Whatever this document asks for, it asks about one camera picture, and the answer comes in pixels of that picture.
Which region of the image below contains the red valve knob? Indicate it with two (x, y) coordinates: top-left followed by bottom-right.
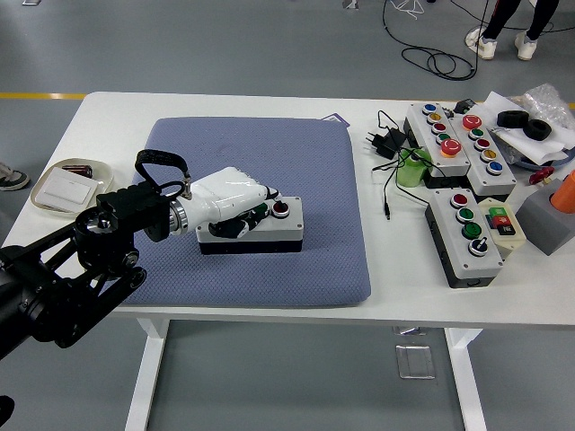
(528, 166), (557, 186)

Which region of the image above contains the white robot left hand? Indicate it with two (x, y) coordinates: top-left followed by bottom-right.
(183, 166), (283, 239)

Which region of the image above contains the black floor cable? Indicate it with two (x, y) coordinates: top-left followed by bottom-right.
(381, 0), (575, 82)

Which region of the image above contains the grey block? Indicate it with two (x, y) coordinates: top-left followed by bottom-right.
(515, 177), (575, 257)

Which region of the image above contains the white table leg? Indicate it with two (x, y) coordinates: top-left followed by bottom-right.
(124, 317), (171, 431)
(444, 327), (489, 431)

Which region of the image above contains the black adapter cord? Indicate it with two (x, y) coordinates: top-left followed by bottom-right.
(371, 110), (436, 221)

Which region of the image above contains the blue-grey padded mat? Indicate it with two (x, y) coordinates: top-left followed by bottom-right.
(99, 116), (374, 310)

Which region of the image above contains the cream three-button switch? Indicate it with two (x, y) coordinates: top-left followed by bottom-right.
(476, 197), (526, 260)

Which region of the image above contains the grey five-button control box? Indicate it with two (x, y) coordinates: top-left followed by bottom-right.
(448, 112), (518, 198)
(403, 102), (472, 189)

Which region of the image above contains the grey four-button control box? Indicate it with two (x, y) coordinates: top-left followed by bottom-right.
(196, 196), (305, 256)
(424, 188), (505, 289)

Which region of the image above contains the black power adapter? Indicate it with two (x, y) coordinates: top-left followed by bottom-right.
(362, 127), (408, 159)

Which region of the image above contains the black foam ring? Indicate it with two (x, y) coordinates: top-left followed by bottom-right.
(524, 119), (553, 142)
(496, 110), (531, 128)

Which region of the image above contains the white wall switch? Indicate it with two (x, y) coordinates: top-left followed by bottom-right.
(34, 166), (101, 208)

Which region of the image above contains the beige shallow tray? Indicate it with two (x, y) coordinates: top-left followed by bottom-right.
(30, 156), (116, 220)

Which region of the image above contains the orange cylinder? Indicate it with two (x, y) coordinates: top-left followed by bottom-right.
(551, 169), (575, 216)

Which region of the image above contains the person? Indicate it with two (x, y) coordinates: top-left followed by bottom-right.
(0, 161), (31, 192)
(464, 0), (562, 62)

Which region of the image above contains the white paper sheet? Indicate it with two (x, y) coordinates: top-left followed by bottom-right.
(482, 91), (575, 165)

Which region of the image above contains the metal floor socket plate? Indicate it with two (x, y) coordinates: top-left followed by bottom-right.
(394, 344), (437, 381)

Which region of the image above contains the clear plastic bag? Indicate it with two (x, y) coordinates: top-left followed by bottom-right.
(507, 83), (575, 136)

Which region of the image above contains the green cylinder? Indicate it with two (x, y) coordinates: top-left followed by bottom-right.
(395, 146), (432, 189)

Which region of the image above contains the blue hose ring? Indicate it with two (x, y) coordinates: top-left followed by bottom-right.
(511, 150), (575, 171)

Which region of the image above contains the white floor cord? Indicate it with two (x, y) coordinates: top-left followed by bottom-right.
(388, 0), (426, 22)

